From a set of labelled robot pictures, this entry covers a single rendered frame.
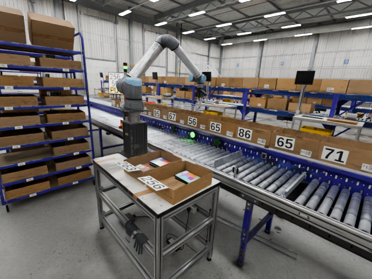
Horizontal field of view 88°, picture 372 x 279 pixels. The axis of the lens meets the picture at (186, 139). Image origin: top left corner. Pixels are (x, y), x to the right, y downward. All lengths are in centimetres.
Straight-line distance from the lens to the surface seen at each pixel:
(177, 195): 120
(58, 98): 268
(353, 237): 145
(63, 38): 280
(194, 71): 226
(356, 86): 638
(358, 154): 189
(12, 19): 270
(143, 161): 170
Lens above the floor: 145
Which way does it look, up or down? 16 degrees down
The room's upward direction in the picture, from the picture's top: 3 degrees clockwise
